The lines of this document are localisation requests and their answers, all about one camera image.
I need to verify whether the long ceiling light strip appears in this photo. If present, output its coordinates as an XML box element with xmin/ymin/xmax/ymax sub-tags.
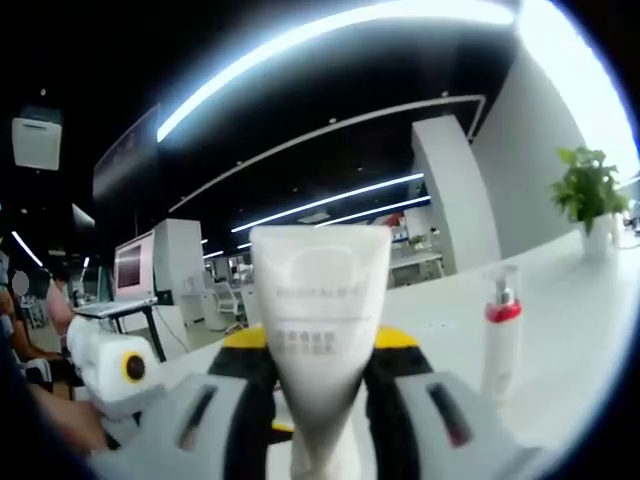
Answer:
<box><xmin>157</xmin><ymin>0</ymin><xmax>516</xmax><ymax>141</ymax></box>

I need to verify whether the white ceiling air conditioner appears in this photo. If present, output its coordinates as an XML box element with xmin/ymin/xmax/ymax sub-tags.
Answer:
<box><xmin>12</xmin><ymin>107</ymin><xmax>64</xmax><ymax>171</ymax></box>

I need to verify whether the black standing desk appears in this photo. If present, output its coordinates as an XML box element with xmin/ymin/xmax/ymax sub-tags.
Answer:
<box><xmin>74</xmin><ymin>297</ymin><xmax>169</xmax><ymax>361</ymax></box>

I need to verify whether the large display screen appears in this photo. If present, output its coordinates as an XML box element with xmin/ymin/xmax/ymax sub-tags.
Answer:
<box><xmin>113</xmin><ymin>230</ymin><xmax>161</xmax><ymax>301</ymax></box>

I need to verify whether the long white office counter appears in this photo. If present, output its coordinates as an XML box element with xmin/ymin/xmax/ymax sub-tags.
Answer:
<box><xmin>389</xmin><ymin>239</ymin><xmax>446</xmax><ymax>286</ymax></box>

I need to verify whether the white skincare tube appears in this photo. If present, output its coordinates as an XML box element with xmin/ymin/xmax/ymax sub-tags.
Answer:
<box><xmin>248</xmin><ymin>224</ymin><xmax>394</xmax><ymax>480</ymax></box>

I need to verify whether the thin ceiling light strip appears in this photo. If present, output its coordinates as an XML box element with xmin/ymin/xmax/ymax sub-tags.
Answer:
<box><xmin>230</xmin><ymin>172</ymin><xmax>425</xmax><ymax>234</ymax></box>
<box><xmin>327</xmin><ymin>195</ymin><xmax>431</xmax><ymax>229</ymax></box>

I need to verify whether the potted green plant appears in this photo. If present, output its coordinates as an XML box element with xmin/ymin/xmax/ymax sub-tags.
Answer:
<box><xmin>549</xmin><ymin>145</ymin><xmax>631</xmax><ymax>259</ymax></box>

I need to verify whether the white office chair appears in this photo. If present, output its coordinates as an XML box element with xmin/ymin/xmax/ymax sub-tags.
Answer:
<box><xmin>212</xmin><ymin>284</ymin><xmax>246</xmax><ymax>329</ymax></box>

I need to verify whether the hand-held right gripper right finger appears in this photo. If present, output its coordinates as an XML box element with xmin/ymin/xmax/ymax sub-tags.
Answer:
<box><xmin>357</xmin><ymin>324</ymin><xmax>539</xmax><ymax>480</ymax></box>

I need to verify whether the white tube with red cap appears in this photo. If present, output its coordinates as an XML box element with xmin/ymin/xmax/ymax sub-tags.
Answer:
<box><xmin>482</xmin><ymin>264</ymin><xmax>525</xmax><ymax>404</ymax></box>

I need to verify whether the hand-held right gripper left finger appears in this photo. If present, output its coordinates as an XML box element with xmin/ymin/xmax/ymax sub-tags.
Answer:
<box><xmin>92</xmin><ymin>323</ymin><xmax>296</xmax><ymax>480</ymax></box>

